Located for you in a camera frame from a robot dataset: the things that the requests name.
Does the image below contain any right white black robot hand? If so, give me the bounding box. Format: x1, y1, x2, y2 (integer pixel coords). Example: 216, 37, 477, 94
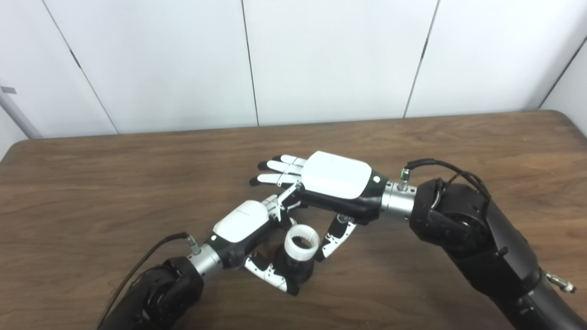
249, 151, 388, 263

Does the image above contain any white ring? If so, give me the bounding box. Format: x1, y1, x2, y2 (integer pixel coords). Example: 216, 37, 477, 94
284, 224, 320, 262

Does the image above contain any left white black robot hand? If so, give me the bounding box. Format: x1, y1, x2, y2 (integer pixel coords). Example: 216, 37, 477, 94
205, 195, 301, 296

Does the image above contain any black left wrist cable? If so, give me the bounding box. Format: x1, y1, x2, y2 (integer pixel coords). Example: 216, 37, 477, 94
96, 232, 202, 328

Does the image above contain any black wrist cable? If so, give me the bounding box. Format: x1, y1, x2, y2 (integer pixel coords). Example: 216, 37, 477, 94
398, 159, 576, 294
96, 232, 202, 328

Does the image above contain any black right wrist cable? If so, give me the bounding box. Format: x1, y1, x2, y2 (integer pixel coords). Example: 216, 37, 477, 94
398, 159, 576, 294

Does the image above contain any round black part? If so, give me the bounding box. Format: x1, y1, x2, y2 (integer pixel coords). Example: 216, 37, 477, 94
274, 245, 316, 286

